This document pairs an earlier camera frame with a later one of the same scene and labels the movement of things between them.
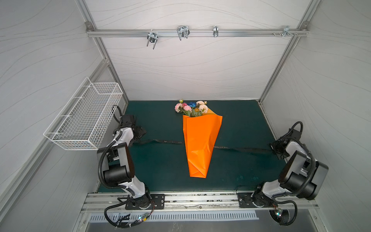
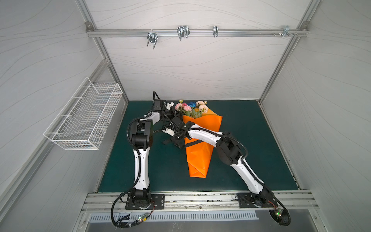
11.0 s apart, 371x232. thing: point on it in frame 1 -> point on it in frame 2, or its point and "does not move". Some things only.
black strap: x=137 y=141 -> x=169 y=140
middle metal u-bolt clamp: x=183 y=31 does not move
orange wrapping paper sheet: x=201 y=132 does not move
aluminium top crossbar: x=193 y=32 does not move
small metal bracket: x=215 y=31 does not move
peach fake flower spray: x=203 y=107 does not move
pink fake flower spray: x=179 y=108 does not move
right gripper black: x=278 y=148 -> x=178 y=142
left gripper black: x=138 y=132 -> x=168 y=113
